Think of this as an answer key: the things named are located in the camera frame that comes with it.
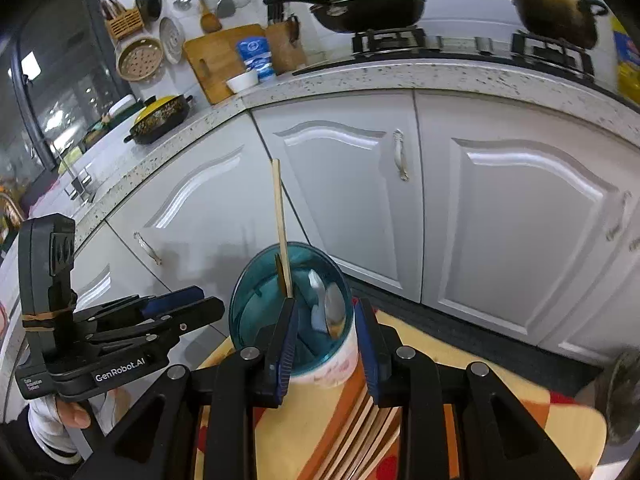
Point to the wooden cutting board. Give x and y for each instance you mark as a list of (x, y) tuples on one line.
[(214, 59)]

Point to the metal spoon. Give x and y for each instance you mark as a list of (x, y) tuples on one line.
[(334, 311)]

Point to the wooden chopstick four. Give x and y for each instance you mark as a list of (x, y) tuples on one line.
[(377, 443)]

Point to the white small bowl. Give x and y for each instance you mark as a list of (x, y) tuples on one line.
[(242, 82)]

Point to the bamboo chopstick basket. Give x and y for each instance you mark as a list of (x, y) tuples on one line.
[(120, 22)]

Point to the yellow black casserole pot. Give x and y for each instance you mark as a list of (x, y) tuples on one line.
[(158, 118)]

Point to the round bamboo steamer tray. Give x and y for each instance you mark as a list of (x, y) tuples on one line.
[(140, 59)]

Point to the blue white salt bag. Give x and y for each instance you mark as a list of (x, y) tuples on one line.
[(256, 55)]

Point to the white plastic spoon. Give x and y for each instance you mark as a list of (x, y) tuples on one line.
[(318, 311)]

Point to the wooden knife block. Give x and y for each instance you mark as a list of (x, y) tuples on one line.
[(287, 53)]

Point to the light wooden chopstick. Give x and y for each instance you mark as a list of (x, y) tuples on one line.
[(283, 242)]

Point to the wooden chopstick three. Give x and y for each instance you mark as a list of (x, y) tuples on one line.
[(360, 449)]

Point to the wooden chopstick one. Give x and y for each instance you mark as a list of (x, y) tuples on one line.
[(352, 395)]

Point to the left gloved hand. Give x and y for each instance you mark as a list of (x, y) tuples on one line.
[(50, 418)]

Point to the wooden chopstick two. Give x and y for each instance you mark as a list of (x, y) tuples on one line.
[(330, 460)]

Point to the orange yellow patterned mat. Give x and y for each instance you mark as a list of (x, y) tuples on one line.
[(286, 437)]

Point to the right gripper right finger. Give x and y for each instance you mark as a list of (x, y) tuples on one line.
[(374, 355)]

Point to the white round plate hanging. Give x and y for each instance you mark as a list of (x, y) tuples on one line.
[(172, 39)]

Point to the dark stock pot with lid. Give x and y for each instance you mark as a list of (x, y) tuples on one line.
[(573, 21)]

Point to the floral utensil holder bucket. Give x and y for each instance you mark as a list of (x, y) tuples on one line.
[(257, 300)]

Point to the black frying pan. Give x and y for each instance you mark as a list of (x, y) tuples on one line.
[(355, 16)]

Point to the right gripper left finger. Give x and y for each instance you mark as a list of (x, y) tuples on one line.
[(277, 343)]

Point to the gas stove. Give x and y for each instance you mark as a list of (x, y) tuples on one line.
[(553, 57)]

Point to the black trash bag bin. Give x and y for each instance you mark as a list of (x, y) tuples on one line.
[(617, 397)]

